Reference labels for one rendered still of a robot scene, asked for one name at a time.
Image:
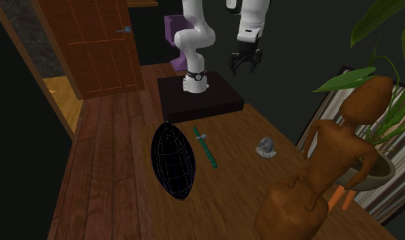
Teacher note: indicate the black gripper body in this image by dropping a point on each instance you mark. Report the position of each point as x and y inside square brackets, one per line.
[247, 50]

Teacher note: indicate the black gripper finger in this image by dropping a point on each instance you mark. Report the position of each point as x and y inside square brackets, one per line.
[254, 63]
[234, 65]

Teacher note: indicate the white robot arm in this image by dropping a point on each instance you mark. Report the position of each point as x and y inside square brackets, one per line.
[196, 36]

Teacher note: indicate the dark robot stand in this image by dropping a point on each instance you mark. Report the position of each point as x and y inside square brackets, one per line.
[199, 99]

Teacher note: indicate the grey stone figure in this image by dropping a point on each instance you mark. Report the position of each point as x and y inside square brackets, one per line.
[266, 147]

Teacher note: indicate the green beaded stick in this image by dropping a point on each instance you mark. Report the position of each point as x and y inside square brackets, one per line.
[206, 149]

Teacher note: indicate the black oval mesh bowl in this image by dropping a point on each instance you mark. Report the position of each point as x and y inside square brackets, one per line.
[172, 161]

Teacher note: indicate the brown wooden seated figure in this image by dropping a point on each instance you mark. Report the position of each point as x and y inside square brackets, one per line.
[325, 159]

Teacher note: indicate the potted green plant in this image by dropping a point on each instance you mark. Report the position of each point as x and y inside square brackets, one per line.
[385, 109]

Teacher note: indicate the brown wooden door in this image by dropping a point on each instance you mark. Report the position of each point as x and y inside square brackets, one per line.
[92, 50]

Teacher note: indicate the striped framed picture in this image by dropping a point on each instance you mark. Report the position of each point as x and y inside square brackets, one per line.
[392, 186]

